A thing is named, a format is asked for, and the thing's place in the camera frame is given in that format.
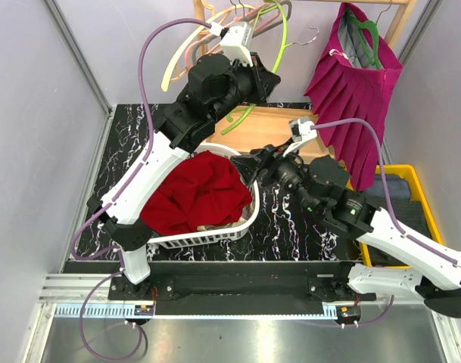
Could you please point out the white plastic laundry basket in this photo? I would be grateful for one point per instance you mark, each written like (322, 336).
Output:
(200, 238)

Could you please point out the green hanger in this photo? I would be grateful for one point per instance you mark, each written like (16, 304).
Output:
(367, 32)

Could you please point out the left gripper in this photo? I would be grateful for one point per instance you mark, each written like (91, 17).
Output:
(263, 81)

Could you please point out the pastel floral skirt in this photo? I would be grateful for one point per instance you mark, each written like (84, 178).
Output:
(246, 214)

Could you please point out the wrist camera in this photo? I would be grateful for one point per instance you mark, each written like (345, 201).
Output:
(235, 43)
(302, 133)

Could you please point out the wooden clothes rack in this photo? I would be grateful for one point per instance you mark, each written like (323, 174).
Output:
(269, 124)

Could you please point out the cream plastic hanger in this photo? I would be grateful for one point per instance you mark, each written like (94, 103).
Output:
(180, 62)

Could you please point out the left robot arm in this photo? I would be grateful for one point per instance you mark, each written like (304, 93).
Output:
(216, 85)

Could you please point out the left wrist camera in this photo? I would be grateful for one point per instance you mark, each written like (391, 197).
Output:
(235, 43)

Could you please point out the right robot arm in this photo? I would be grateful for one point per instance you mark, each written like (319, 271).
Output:
(433, 275)

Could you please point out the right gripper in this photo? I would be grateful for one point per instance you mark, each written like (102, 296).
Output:
(259, 158)

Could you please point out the folded dark clothes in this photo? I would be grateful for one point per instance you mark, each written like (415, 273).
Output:
(407, 209)

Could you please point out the red dress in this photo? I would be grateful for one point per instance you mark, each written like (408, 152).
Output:
(203, 190)

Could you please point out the magenta dress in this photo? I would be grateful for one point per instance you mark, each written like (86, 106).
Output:
(351, 98)

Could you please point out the yellow-green hanger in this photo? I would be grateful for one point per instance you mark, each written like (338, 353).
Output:
(237, 116)

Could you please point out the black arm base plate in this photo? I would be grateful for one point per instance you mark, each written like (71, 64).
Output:
(241, 288)

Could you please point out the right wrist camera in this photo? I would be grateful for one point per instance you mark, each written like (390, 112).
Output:
(302, 133)

